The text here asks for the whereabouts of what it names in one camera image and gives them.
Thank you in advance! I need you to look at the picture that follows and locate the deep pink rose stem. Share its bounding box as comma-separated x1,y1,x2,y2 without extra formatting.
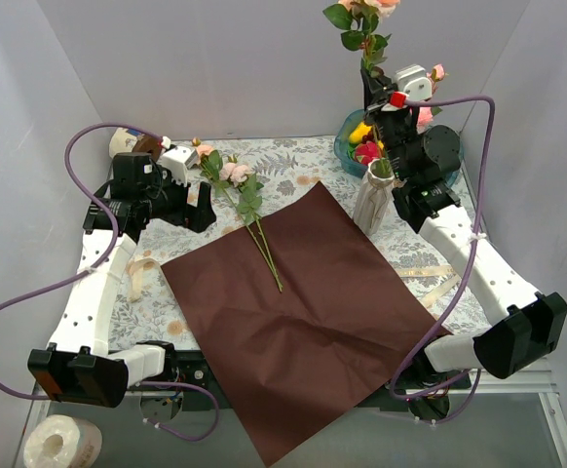
412,62,450,136

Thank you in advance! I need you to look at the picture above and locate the pale pink rose stem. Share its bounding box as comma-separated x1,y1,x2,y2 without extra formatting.
218,156,283,293

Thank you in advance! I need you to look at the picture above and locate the peach rose stem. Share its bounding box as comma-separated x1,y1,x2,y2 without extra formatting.
322,0,400,176
192,139,236,212

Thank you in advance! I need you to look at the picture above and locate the red wrapping paper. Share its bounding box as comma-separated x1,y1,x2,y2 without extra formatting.
163,184,435,465

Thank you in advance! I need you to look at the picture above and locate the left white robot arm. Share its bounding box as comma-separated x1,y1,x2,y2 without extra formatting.
27,146,216,408

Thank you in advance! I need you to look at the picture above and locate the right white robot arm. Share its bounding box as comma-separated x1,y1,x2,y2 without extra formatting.
360,65,567,388

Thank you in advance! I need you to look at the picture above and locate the white ceramic vase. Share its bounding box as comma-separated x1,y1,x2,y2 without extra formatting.
353,158,395,237

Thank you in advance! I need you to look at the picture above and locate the pink dragon fruit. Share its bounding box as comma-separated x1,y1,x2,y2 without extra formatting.
354,141,383,166

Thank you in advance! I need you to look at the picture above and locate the left yellow mango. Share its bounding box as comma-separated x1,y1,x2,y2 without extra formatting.
349,121,372,145

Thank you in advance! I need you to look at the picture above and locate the brown-ended paper roll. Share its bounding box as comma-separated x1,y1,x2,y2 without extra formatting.
108,128,162,161

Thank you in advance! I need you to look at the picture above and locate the teal plastic fruit basket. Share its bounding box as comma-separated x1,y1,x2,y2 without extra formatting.
333,108,463,185

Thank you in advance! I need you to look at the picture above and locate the floral patterned table mat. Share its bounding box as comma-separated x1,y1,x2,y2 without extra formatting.
68,136,504,352

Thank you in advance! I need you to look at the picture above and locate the white tissue roll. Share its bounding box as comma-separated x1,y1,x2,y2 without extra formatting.
22,414,102,468

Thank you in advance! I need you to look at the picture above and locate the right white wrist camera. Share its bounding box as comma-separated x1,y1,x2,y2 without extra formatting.
389,64,433,108

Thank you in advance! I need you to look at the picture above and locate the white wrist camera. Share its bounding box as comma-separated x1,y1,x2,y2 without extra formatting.
158,145,199,186
389,64,433,108

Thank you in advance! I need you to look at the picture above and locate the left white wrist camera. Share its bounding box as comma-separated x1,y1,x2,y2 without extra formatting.
158,145,199,186

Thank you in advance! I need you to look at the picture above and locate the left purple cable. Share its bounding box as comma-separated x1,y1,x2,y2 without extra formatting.
0,122,221,443

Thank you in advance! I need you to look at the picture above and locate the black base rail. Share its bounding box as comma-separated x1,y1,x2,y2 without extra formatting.
139,340,450,422

